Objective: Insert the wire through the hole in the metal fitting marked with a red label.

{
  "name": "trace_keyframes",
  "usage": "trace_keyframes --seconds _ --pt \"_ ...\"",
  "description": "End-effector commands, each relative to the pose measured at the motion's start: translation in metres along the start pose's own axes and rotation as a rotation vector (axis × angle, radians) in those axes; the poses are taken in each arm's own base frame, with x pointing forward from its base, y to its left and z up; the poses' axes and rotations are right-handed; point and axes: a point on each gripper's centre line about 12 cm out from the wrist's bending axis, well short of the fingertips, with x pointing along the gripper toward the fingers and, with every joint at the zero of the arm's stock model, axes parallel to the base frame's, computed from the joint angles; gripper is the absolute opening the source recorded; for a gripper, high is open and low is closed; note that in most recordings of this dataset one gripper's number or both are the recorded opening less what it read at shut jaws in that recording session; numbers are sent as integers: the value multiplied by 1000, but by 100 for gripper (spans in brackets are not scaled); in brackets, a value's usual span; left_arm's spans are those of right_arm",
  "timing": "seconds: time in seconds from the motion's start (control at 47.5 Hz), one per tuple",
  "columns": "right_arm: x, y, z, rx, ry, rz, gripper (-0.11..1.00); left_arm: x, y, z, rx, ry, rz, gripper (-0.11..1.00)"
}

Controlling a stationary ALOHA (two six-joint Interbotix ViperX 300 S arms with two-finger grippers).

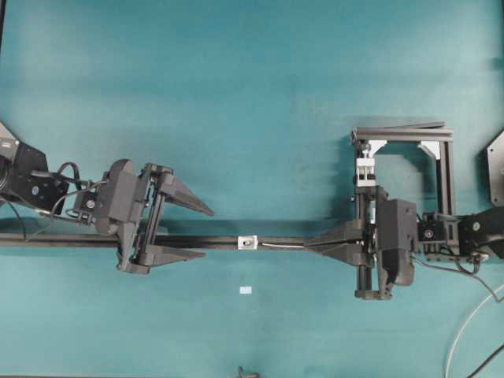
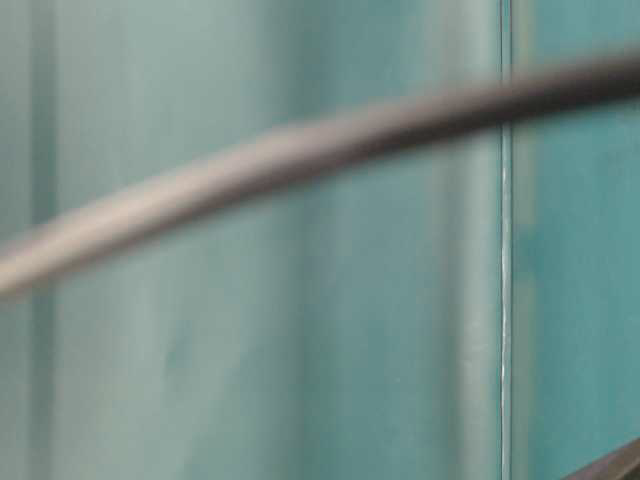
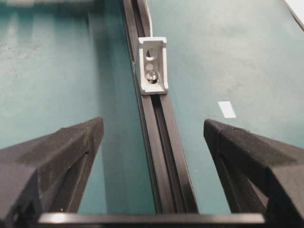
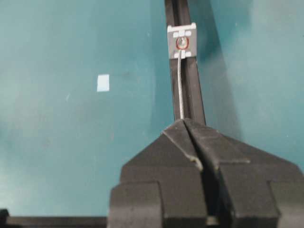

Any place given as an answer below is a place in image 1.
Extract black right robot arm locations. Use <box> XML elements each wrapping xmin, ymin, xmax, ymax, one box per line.
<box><xmin>304</xmin><ymin>186</ymin><xmax>503</xmax><ymax>300</ymax></box>

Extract black aluminium extrusion rail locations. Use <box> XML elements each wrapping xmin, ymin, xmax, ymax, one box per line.
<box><xmin>0</xmin><ymin>226</ymin><xmax>347</xmax><ymax>251</ymax></box>

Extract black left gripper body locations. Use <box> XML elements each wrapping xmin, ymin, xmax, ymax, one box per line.
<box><xmin>94</xmin><ymin>159</ymin><xmax>173</xmax><ymax>273</ymax></box>

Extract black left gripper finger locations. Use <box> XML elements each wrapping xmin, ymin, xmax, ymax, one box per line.
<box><xmin>167</xmin><ymin>176</ymin><xmax>214</xmax><ymax>216</ymax></box>
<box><xmin>143</xmin><ymin>247</ymin><xmax>206</xmax><ymax>265</ymax></box>

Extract black extrusion frame stand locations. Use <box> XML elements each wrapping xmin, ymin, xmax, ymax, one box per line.
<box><xmin>342</xmin><ymin>115</ymin><xmax>457</xmax><ymax>215</ymax></box>

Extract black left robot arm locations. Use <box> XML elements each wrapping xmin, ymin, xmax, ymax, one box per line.
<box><xmin>1</xmin><ymin>127</ymin><xmax>213</xmax><ymax>274</ymax></box>

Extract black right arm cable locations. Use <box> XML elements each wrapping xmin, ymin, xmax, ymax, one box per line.
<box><xmin>411</xmin><ymin>254</ymin><xmax>504</xmax><ymax>378</ymax></box>

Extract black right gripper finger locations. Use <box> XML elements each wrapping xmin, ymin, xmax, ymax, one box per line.
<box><xmin>306</xmin><ymin>243</ymin><xmax>365</xmax><ymax>266</ymax></box>
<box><xmin>305</xmin><ymin>220</ymin><xmax>362</xmax><ymax>246</ymax></box>

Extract white clamp block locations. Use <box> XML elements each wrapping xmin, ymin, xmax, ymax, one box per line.
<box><xmin>355</xmin><ymin>157</ymin><xmax>376</xmax><ymax>187</ymax></box>

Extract silver metal corner fitting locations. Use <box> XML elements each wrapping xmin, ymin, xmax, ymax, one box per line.
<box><xmin>237</xmin><ymin>235</ymin><xmax>258</xmax><ymax>250</ymax></box>

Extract thin white wire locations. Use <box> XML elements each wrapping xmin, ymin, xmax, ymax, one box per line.
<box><xmin>257</xmin><ymin>241</ymin><xmax>308</xmax><ymax>249</ymax></box>

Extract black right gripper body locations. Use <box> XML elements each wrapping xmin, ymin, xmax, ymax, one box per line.
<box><xmin>354</xmin><ymin>186</ymin><xmax>418</xmax><ymax>300</ymax></box>

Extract small white tape label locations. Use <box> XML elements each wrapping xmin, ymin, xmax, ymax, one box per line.
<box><xmin>239</xmin><ymin>286</ymin><xmax>253</xmax><ymax>295</ymax></box>

